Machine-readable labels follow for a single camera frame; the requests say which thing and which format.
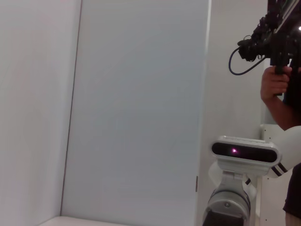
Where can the person's body in dark shirt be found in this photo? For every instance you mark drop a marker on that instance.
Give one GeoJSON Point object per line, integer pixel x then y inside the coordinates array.
{"type": "Point", "coordinates": [295, 188]}

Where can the person's hand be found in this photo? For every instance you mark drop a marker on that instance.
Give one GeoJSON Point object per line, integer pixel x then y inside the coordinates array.
{"type": "Point", "coordinates": [272, 82]}

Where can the person's forearm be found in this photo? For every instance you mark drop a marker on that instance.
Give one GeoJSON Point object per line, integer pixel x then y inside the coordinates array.
{"type": "Point", "coordinates": [282, 115]}

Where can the white robot head camera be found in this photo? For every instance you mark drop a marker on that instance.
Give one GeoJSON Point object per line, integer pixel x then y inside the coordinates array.
{"type": "Point", "coordinates": [244, 153]}

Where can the white shelf unit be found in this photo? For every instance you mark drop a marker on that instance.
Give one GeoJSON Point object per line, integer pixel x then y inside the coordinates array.
{"type": "Point", "coordinates": [268, 135]}

